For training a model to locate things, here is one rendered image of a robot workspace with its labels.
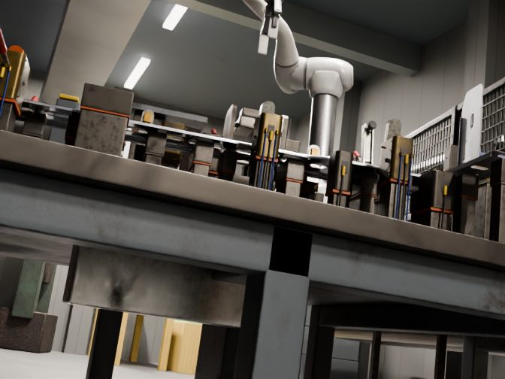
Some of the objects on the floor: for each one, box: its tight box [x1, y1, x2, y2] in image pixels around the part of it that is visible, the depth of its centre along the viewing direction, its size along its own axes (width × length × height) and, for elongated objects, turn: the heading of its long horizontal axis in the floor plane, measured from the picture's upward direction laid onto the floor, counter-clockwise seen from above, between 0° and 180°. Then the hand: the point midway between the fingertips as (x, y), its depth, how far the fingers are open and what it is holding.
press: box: [0, 259, 58, 353], centre depth 931 cm, size 79×94×291 cm
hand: (267, 43), depth 224 cm, fingers open, 13 cm apart
